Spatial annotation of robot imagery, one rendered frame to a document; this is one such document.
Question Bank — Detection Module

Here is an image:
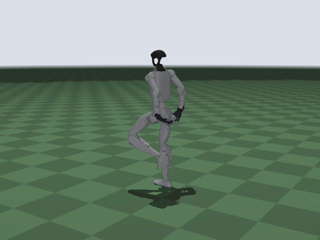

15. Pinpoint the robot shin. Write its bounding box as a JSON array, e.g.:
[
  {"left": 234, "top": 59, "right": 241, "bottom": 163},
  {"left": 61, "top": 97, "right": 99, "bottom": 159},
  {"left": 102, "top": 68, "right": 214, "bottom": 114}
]
[
  {"left": 160, "top": 148, "right": 171, "bottom": 182},
  {"left": 128, "top": 135, "right": 160, "bottom": 159}
]

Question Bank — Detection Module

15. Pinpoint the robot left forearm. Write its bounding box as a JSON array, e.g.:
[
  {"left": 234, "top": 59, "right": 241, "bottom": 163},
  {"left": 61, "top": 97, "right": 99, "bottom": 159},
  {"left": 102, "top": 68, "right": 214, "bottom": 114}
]
[{"left": 151, "top": 91, "right": 160, "bottom": 119}]

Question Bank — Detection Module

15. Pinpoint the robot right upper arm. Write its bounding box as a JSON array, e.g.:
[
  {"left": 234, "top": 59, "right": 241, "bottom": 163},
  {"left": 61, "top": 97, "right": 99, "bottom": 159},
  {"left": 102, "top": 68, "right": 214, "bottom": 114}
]
[{"left": 168, "top": 69, "right": 185, "bottom": 94}]

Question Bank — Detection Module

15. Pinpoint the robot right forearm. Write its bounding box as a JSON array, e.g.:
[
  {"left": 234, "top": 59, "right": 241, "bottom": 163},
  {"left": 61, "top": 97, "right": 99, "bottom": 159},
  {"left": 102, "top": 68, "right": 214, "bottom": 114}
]
[{"left": 178, "top": 91, "right": 186, "bottom": 109}]

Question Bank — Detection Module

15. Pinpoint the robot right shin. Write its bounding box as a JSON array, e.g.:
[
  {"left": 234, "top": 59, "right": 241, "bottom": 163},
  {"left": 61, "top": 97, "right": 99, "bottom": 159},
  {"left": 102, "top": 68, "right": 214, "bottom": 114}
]
[{"left": 160, "top": 148, "right": 171, "bottom": 182}]

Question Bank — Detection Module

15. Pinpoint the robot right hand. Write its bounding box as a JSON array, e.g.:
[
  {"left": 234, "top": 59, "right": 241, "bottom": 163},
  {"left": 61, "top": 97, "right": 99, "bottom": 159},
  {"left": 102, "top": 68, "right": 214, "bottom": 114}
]
[{"left": 172, "top": 106, "right": 185, "bottom": 121}]

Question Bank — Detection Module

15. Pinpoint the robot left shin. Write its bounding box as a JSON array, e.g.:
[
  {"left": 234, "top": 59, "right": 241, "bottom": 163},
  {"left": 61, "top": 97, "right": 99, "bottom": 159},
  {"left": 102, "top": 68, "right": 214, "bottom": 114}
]
[{"left": 128, "top": 135, "right": 160, "bottom": 159}]

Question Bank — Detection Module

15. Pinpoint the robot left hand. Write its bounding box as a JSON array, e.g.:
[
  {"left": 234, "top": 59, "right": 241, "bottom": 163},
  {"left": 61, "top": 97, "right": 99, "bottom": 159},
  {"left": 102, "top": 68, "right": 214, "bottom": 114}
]
[{"left": 154, "top": 113, "right": 173, "bottom": 124}]

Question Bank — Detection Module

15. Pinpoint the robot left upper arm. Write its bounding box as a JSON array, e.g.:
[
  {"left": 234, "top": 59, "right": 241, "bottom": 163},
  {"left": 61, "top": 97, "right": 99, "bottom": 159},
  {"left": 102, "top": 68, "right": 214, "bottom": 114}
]
[{"left": 145, "top": 72, "right": 161, "bottom": 98}]

